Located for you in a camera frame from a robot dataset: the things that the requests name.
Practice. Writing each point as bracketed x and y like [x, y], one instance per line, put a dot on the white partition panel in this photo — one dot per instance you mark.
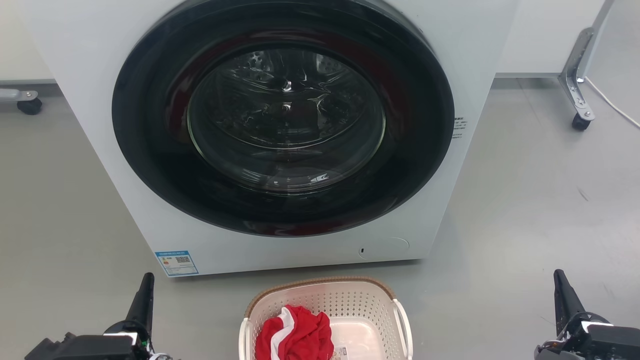
[550, 37]

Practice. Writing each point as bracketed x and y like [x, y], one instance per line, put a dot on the white front-load washing machine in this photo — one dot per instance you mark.
[100, 150]

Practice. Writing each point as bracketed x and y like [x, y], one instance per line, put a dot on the cream perforated plastic laundry basket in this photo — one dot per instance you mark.
[350, 302]

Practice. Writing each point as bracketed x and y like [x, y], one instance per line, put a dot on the round black glass washer door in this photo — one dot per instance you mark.
[280, 210]

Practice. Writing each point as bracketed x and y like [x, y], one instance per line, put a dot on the small white label card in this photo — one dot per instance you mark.
[341, 353]

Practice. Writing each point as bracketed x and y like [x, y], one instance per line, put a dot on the blue QR label sticker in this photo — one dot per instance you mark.
[176, 263]

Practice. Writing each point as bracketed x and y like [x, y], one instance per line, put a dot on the small black text sticker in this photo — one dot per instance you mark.
[459, 128]

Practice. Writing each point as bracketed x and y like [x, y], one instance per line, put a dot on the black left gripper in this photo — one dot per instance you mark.
[95, 347]

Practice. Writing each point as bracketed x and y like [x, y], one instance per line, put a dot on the red and white garment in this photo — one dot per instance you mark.
[297, 335]

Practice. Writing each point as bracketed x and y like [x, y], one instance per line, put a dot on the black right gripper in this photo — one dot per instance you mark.
[595, 340]

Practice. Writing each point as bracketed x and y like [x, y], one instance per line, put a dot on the black caster wheel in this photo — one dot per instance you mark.
[581, 122]
[29, 106]

